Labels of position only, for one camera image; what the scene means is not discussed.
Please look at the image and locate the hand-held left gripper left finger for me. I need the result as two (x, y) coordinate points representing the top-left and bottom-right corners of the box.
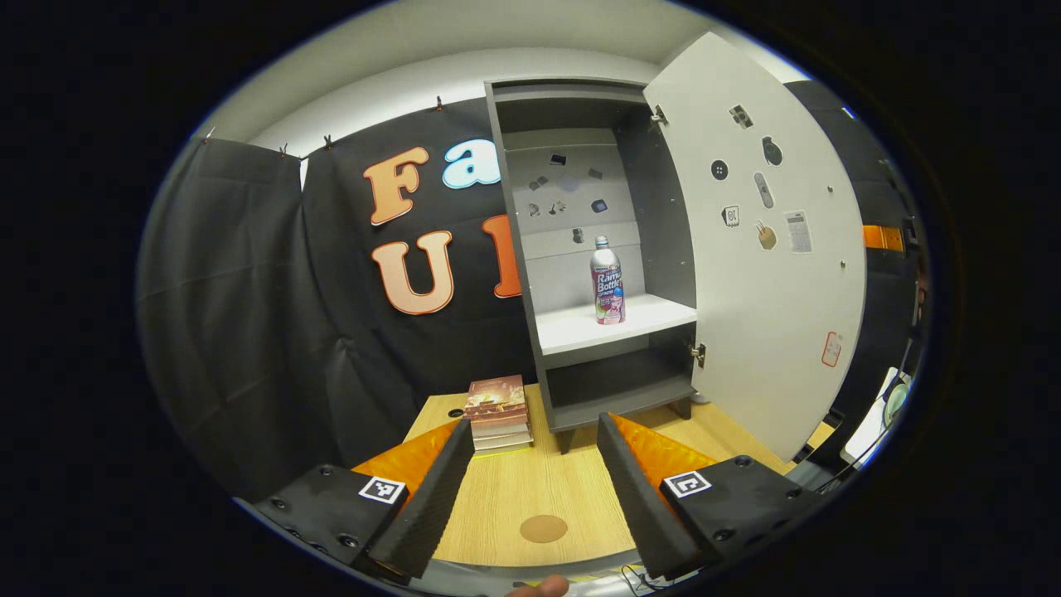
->
(253, 417), (476, 580)

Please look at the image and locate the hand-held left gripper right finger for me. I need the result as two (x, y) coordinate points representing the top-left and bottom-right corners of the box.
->
(597, 412), (821, 581)

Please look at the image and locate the brown round coaster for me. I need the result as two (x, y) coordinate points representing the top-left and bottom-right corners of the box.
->
(520, 514), (569, 545)

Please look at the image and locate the silver bottle with colourful label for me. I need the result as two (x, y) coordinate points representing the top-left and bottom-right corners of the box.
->
(589, 235), (627, 326)

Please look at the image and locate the white cabinet door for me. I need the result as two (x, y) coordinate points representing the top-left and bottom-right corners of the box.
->
(642, 32), (867, 464)

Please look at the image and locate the grey cabinet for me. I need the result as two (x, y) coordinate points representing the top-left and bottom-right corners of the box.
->
(484, 77), (705, 455)

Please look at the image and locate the stack of books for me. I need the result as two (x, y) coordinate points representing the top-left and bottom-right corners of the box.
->
(463, 374), (535, 455)

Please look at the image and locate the black backdrop cloth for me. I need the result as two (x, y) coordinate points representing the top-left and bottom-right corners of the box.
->
(137, 79), (925, 502)

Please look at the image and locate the black and white cable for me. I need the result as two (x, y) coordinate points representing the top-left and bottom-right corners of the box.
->
(841, 365), (913, 469)

